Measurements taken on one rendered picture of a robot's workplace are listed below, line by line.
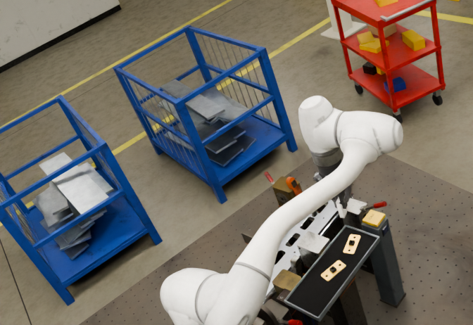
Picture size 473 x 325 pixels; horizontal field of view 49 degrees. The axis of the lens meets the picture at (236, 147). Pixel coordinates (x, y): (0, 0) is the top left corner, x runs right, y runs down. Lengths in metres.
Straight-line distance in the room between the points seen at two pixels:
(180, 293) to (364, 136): 0.62
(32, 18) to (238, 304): 8.44
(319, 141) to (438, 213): 1.17
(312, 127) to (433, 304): 1.03
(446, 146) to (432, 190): 1.40
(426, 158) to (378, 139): 2.57
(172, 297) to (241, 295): 0.22
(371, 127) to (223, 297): 0.57
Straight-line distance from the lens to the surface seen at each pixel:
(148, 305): 2.63
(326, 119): 1.46
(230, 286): 1.28
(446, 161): 3.92
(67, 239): 4.06
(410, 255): 2.40
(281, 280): 1.93
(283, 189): 2.30
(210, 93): 4.68
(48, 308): 4.14
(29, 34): 9.45
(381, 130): 1.40
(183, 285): 1.38
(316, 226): 2.18
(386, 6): 4.10
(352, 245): 1.84
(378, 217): 1.93
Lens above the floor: 2.51
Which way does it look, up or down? 33 degrees down
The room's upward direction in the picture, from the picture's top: 22 degrees counter-clockwise
